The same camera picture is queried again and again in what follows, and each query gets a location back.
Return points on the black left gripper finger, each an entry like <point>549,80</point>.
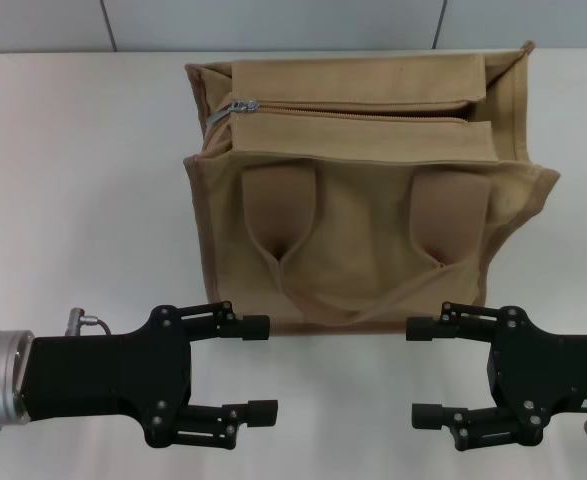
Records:
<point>260,412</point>
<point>253,327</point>

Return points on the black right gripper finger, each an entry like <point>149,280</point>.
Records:
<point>428,416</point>
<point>423,329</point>

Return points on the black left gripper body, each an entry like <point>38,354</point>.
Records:
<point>108,375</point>

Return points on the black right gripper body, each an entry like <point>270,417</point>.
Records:
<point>553,375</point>

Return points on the khaki canvas food bag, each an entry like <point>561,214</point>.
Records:
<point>363,230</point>

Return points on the silver metal zipper pull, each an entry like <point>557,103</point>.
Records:
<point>228,114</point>

